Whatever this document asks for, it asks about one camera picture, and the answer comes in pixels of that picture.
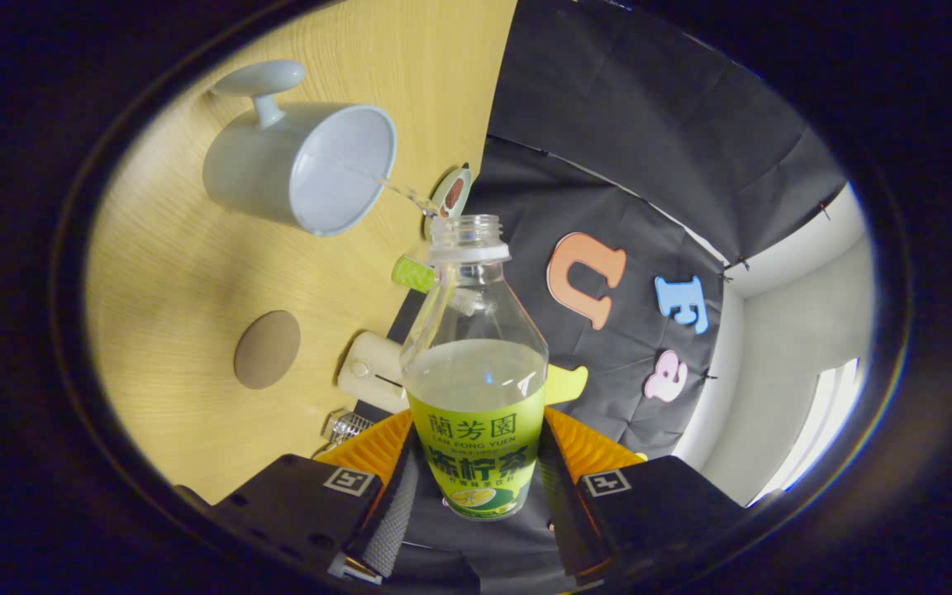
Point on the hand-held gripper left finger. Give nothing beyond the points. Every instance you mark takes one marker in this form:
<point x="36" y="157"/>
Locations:
<point x="389" y="521"/>

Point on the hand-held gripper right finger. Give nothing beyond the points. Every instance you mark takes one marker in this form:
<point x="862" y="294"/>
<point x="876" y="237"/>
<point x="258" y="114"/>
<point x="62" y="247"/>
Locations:
<point x="567" y="521"/>

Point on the clear juice bottle green label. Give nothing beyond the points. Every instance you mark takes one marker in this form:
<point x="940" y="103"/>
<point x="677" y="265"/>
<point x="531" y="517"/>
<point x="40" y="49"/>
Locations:
<point x="476" y="446"/>

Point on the round brown coaster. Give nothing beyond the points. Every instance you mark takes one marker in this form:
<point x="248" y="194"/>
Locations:
<point x="267" y="349"/>

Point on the white cup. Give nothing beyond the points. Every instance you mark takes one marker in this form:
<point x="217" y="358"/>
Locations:
<point x="253" y="165"/>

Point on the slim white-capped green bottle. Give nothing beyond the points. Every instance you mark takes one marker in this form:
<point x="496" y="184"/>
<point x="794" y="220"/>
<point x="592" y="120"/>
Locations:
<point x="412" y="273"/>

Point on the cream toaster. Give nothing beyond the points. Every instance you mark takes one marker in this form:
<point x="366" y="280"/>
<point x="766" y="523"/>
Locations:
<point x="373" y="368"/>

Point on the ceiling light panel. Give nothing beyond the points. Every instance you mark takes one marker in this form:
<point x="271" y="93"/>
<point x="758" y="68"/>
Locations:
<point x="815" y="430"/>

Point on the wooden table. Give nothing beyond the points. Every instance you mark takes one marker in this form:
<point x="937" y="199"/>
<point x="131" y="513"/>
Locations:
<point x="195" y="273"/>

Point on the pale green plate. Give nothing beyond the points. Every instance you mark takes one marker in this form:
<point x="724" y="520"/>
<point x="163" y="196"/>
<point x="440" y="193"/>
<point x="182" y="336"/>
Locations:
<point x="443" y="202"/>

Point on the brown food piece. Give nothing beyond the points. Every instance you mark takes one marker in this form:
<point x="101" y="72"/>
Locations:
<point x="454" y="194"/>

